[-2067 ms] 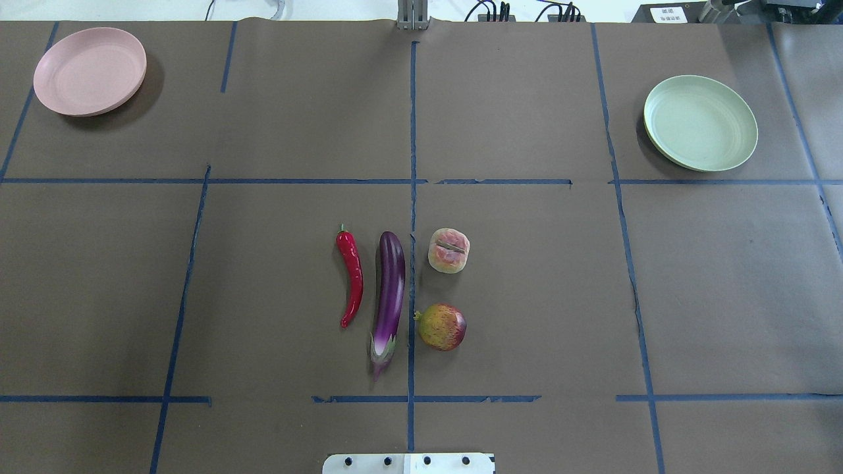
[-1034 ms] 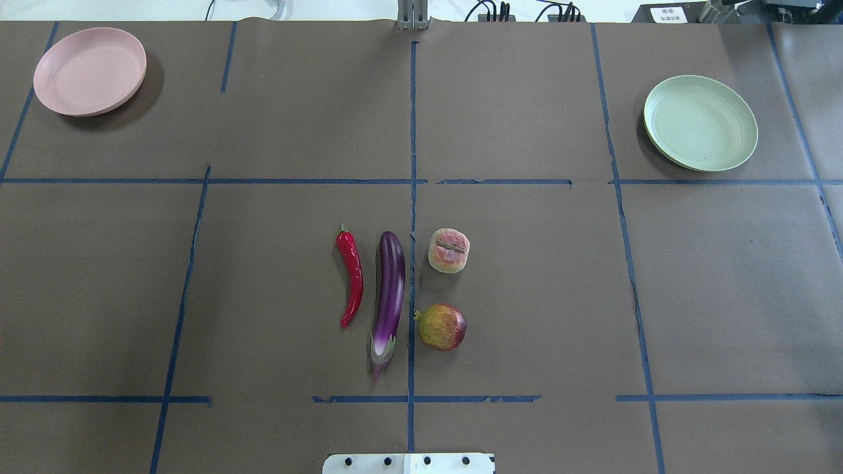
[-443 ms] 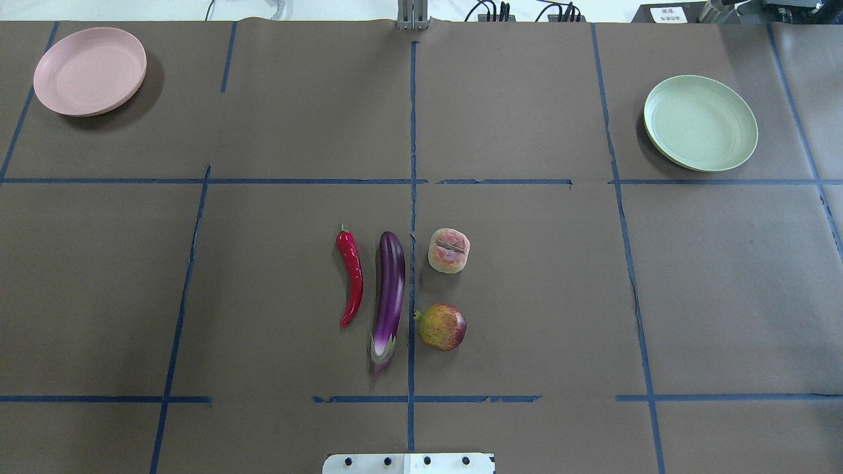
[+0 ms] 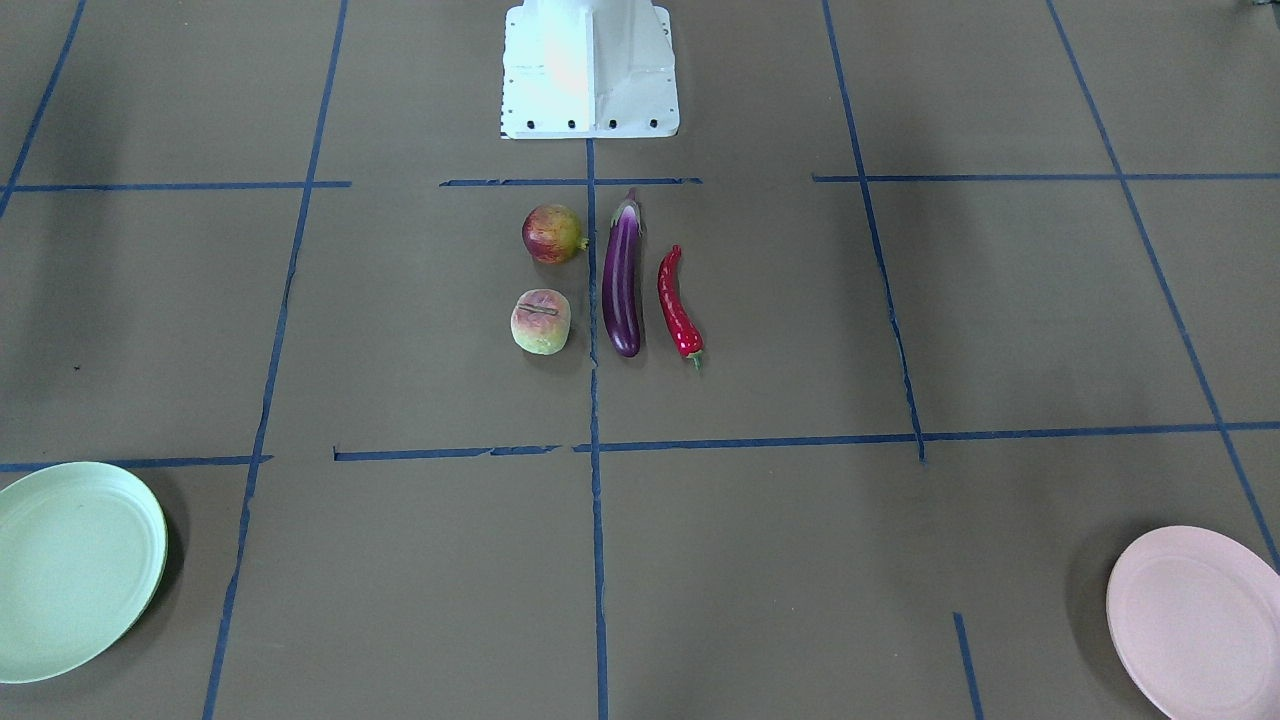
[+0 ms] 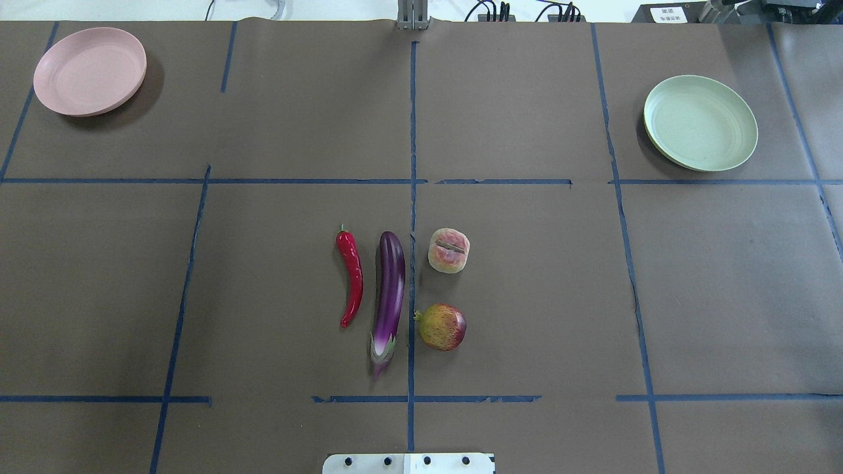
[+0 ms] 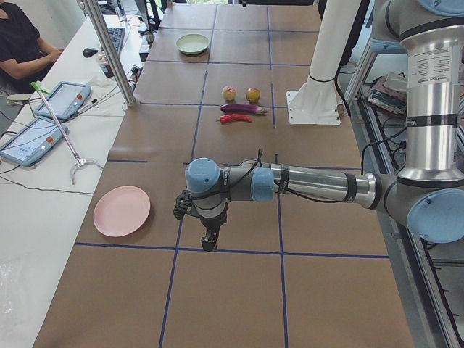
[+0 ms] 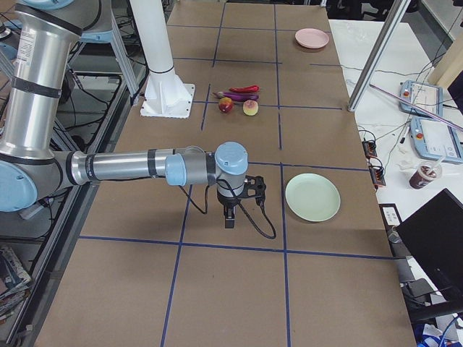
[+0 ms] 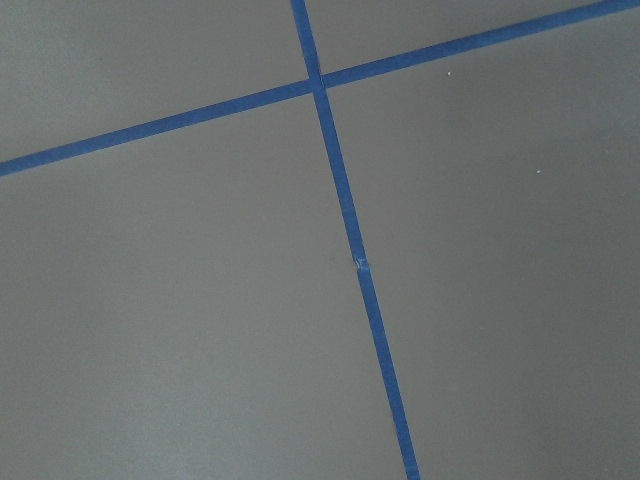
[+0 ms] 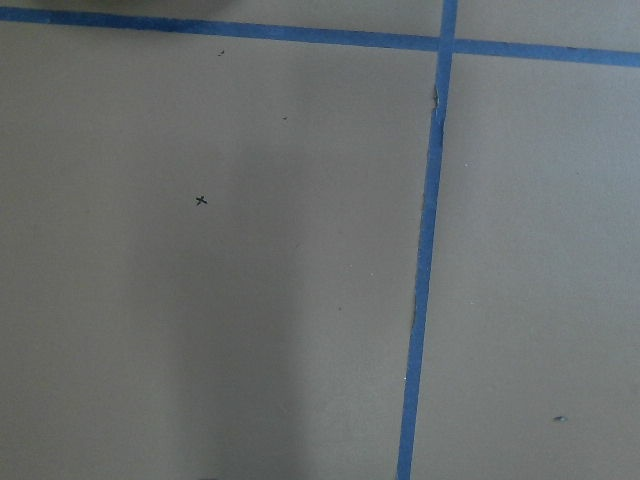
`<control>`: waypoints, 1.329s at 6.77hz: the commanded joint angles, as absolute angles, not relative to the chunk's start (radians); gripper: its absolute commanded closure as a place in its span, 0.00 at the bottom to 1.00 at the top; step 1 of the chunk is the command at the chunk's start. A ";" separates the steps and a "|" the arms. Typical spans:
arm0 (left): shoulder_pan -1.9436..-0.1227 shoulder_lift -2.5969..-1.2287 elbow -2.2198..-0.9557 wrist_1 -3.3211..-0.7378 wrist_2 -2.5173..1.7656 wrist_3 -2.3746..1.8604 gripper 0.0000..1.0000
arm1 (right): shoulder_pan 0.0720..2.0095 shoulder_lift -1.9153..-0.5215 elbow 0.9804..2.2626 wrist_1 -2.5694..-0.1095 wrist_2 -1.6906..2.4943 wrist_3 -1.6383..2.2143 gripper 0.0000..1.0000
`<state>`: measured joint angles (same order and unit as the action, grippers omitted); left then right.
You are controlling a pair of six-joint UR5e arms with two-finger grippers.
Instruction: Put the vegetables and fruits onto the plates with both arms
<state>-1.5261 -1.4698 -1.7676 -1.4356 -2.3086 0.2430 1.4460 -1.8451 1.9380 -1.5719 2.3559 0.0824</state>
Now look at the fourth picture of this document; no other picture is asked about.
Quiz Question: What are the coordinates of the red chili pepper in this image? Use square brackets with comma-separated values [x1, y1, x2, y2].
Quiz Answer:
[655, 245, 704, 370]

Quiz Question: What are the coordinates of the pink green peach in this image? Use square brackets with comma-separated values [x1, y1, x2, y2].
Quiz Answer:
[509, 288, 572, 356]

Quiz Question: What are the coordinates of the purple eggplant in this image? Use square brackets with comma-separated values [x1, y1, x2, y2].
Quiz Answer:
[602, 188, 643, 357]

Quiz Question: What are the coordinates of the light green plate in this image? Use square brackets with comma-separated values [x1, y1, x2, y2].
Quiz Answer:
[1, 462, 169, 684]

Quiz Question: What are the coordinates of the pink plate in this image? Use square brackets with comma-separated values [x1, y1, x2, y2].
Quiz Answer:
[1105, 525, 1279, 719]

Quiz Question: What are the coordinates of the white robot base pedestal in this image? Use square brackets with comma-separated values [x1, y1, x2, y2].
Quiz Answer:
[500, 1, 681, 140]

